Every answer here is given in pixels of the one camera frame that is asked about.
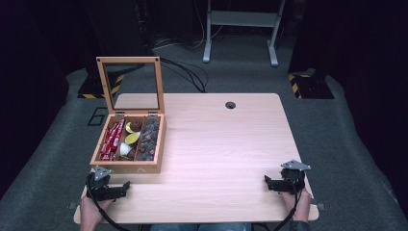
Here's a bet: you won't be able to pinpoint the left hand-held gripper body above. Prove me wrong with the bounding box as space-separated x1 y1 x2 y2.
85 165 114 202

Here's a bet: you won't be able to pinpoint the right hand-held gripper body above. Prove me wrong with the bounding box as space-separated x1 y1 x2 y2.
278 159 312 195

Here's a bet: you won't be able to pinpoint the person's right hand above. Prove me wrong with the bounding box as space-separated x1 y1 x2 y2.
280 188 313 222

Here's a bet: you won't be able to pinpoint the person's left hand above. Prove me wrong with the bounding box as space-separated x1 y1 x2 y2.
79 194 115 223

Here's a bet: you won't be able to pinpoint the wooden box with window lid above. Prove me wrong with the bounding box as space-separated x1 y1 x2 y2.
89 56 167 175

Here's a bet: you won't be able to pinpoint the white coffee capsule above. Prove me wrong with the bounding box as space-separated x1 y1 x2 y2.
118 141 134 157

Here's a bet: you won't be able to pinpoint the bundle of red packets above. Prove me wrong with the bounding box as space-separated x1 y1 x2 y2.
99 117 126 162

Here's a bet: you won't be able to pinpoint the pile of dark brown packets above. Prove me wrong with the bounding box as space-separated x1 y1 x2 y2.
134 116 161 162

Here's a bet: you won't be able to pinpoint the yellow black striped base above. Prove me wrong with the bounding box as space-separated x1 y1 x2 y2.
77 64 144 100
287 67 335 100

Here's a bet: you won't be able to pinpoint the white metal stand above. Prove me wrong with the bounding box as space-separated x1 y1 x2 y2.
202 0 287 67

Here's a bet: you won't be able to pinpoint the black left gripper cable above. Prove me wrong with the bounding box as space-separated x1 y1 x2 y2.
86 174 132 231

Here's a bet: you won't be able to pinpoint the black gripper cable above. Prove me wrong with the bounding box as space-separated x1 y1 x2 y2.
271 179 306 231
86 174 132 231

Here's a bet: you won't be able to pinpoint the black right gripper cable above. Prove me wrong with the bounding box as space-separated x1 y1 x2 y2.
271 179 306 231

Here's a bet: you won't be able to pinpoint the black floor cables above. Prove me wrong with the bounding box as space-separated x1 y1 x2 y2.
159 57 210 94

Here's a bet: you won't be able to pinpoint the white floor cables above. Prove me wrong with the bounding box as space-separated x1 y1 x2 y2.
153 0 226 51

